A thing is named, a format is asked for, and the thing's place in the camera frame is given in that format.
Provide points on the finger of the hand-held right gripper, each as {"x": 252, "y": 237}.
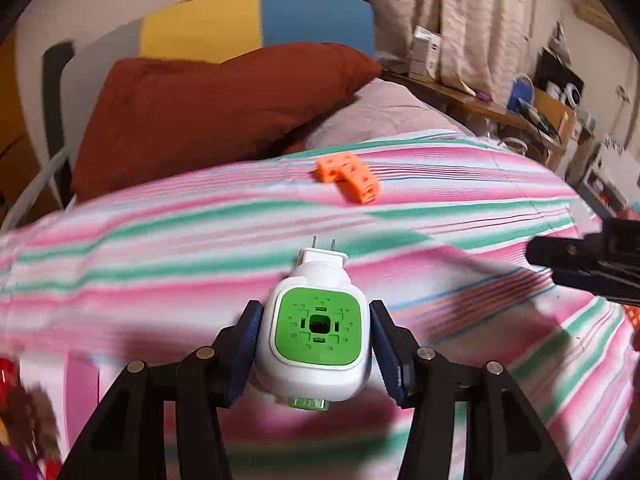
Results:
{"x": 560, "y": 257}

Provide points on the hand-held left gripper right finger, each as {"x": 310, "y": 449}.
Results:
{"x": 387, "y": 355}

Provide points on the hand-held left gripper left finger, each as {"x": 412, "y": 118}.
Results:
{"x": 245, "y": 350}

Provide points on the white and green plug-in device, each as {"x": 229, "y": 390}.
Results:
{"x": 317, "y": 330}

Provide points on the translucent white storage box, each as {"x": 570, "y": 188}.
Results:
{"x": 82, "y": 395}

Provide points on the dark brown glossy toy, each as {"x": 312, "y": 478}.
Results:
{"x": 37, "y": 420}

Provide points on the white round object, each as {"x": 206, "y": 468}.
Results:
{"x": 514, "y": 144}

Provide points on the striped pink green blanket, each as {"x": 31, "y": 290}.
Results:
{"x": 150, "y": 240}

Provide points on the wooden side desk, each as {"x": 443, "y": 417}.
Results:
{"x": 495, "y": 112}

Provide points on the blue jug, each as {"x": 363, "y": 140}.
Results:
{"x": 520, "y": 94}

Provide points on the small purple object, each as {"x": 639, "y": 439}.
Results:
{"x": 483, "y": 97}

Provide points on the orange plastic block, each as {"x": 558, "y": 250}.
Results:
{"x": 355, "y": 175}

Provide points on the pale pink pillow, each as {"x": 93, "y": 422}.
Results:
{"x": 380, "y": 115}

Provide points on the rust brown pillow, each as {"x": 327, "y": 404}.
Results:
{"x": 200, "y": 115}

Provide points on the white carton box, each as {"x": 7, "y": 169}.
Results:
{"x": 426, "y": 52}

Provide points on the pale patterned curtain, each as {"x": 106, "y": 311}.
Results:
{"x": 475, "y": 5}

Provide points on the yellow and blue headboard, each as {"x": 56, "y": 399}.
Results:
{"x": 260, "y": 20}

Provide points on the wall air conditioner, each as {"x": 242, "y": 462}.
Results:
{"x": 595, "y": 12}

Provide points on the black chair frame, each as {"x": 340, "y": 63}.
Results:
{"x": 55, "y": 110}

